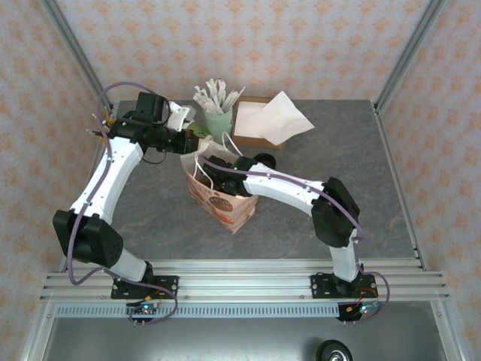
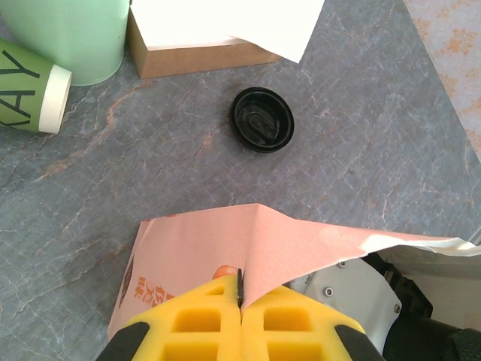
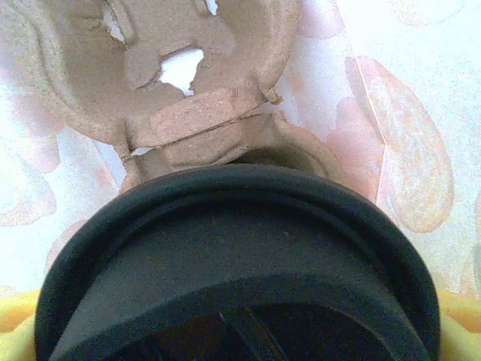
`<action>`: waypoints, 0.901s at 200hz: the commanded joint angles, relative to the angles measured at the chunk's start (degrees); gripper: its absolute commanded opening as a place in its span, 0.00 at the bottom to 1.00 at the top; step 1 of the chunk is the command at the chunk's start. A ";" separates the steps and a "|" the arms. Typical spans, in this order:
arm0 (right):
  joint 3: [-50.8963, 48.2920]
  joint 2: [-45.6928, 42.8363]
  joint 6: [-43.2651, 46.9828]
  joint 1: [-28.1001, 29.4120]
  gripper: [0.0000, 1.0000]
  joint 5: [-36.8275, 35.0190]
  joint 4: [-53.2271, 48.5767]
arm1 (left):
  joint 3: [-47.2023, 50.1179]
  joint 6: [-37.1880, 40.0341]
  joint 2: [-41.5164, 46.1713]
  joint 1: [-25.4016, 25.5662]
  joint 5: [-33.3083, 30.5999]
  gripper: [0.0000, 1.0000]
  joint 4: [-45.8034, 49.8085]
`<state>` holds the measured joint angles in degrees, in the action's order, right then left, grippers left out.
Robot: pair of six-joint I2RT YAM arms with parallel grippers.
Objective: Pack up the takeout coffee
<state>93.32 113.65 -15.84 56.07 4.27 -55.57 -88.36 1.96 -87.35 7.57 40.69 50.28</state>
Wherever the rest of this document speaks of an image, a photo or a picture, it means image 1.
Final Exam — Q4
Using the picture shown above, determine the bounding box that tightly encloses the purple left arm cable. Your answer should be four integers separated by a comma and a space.
67, 81, 180, 326

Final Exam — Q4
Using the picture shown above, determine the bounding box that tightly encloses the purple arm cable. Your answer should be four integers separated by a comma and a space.
67, 81, 180, 326
202, 157, 392, 326

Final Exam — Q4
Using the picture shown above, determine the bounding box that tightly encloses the paper wrapped straw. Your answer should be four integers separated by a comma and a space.
204, 78, 218, 112
214, 77, 227, 112
193, 86, 212, 113
222, 86, 247, 114

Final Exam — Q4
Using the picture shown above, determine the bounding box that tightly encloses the black plastic cup lid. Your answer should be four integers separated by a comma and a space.
250, 152, 277, 169

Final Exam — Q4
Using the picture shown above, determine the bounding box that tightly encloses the aluminium frame leg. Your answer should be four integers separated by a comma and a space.
18, 300, 57, 361
430, 300, 470, 361

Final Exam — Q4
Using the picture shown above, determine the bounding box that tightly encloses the perforated grey cable duct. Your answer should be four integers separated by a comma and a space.
55, 304, 341, 320

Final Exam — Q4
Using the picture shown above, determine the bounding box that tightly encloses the brown cardboard napkin box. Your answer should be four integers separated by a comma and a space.
231, 96, 289, 150

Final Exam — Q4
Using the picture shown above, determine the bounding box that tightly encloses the small led circuit board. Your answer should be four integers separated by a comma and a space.
126, 302, 161, 316
347, 302, 381, 316

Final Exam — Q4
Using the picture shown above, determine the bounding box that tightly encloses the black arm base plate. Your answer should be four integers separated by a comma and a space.
110, 275, 180, 301
310, 273, 377, 301

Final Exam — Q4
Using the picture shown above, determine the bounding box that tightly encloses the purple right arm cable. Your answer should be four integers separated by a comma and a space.
202, 157, 392, 326

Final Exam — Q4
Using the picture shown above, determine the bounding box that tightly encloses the aluminium frame post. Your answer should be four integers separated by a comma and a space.
374, 0, 446, 114
40, 0, 113, 110

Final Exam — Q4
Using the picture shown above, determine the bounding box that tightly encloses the mint green straw cup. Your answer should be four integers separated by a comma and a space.
204, 108, 233, 144

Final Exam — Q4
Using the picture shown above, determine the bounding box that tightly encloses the printed paper takeout bag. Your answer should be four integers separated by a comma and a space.
180, 131, 259, 235

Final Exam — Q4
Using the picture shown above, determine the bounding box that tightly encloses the white paper napkin stack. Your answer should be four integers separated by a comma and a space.
233, 102, 271, 137

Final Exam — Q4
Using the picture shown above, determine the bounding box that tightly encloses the grey metal lower shelf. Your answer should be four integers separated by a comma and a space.
22, 317, 463, 361

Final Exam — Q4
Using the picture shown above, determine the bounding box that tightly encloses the green paper cup with lettering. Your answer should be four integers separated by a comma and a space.
186, 120, 216, 151

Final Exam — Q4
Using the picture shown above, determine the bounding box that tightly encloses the aluminium front rail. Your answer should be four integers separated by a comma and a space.
39, 258, 451, 302

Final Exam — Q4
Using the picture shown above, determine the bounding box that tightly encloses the black caster wheel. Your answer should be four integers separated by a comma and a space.
314, 338, 353, 361

